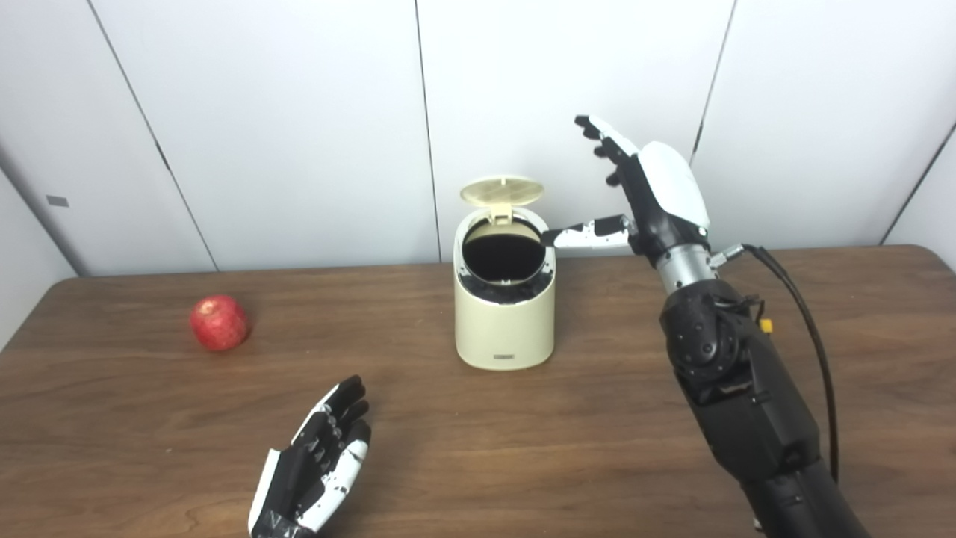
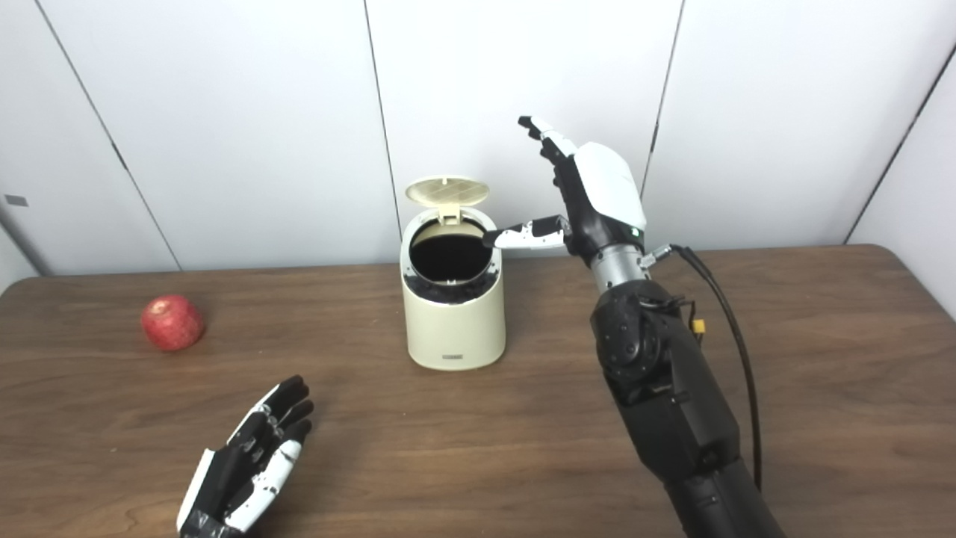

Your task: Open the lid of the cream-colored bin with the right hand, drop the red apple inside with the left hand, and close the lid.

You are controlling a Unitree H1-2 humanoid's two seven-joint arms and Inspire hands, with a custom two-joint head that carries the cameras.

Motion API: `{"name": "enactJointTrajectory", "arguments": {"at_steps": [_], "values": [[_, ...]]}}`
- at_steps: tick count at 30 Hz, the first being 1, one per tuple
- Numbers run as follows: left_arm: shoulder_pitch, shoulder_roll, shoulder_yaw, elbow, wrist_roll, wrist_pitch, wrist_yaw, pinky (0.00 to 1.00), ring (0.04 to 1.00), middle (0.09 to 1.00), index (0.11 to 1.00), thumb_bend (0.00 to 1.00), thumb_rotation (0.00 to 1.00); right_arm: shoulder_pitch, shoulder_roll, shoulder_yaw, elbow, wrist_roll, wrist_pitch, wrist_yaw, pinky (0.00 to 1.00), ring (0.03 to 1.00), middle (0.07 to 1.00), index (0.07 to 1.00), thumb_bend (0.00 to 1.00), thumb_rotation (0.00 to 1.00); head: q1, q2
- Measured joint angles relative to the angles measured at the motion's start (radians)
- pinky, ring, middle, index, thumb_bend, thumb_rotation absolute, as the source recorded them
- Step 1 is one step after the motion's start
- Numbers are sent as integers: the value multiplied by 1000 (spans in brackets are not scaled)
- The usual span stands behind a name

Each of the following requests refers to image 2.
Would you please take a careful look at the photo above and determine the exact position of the white and black right hand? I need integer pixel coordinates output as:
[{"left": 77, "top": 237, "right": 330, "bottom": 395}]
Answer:
[{"left": 482, "top": 115, "right": 648, "bottom": 266}]

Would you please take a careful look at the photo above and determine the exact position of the white and black left hand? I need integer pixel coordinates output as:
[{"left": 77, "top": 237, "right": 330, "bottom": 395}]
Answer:
[{"left": 177, "top": 375, "right": 315, "bottom": 538}]

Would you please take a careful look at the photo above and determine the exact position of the cream round bin lid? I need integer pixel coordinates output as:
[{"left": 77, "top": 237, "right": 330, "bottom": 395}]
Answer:
[{"left": 405, "top": 176, "right": 491, "bottom": 225}]

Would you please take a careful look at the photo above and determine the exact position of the red apple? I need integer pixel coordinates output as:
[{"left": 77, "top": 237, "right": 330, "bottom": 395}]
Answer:
[{"left": 140, "top": 294, "right": 206, "bottom": 352}]

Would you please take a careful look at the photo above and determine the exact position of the cream lidded trash can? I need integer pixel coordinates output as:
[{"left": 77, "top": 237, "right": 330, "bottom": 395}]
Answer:
[{"left": 400, "top": 207, "right": 506, "bottom": 371}]

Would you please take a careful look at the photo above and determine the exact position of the thin wire with yellow connector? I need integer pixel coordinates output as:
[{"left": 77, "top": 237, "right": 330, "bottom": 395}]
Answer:
[{"left": 642, "top": 295, "right": 707, "bottom": 346}]

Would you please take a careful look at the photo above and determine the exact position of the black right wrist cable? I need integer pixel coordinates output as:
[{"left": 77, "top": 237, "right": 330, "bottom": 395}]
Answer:
[{"left": 642, "top": 244, "right": 763, "bottom": 490}]

